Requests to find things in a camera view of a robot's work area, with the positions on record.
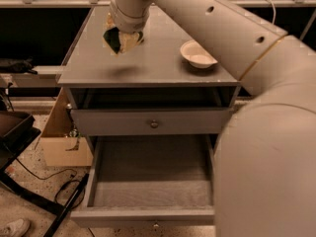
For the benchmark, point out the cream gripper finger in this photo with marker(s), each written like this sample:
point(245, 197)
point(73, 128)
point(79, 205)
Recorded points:
point(128, 41)

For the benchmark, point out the green yellow sponge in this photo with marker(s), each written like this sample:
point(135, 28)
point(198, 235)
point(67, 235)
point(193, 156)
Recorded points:
point(111, 38)

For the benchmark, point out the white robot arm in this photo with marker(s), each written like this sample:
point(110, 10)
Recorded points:
point(265, 164)

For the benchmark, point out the grey drawer cabinet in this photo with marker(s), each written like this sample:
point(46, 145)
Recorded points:
point(152, 76)

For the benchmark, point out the closed grey top drawer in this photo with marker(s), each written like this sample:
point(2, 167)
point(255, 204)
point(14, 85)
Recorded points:
point(137, 122)

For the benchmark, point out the round brass drawer knob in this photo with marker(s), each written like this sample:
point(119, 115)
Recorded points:
point(154, 124)

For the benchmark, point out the open grey middle drawer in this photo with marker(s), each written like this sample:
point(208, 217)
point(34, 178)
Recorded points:
point(155, 180)

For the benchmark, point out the white paper bowl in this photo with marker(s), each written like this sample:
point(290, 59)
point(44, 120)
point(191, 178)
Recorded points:
point(196, 55)

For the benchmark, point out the cardboard box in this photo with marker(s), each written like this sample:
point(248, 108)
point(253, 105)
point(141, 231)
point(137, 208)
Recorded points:
point(61, 143)

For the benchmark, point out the black chair base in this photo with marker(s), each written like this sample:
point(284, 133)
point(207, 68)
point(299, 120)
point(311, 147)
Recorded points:
point(17, 132)

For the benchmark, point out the white shoe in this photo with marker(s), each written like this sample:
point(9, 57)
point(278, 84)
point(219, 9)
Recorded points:
point(17, 228)

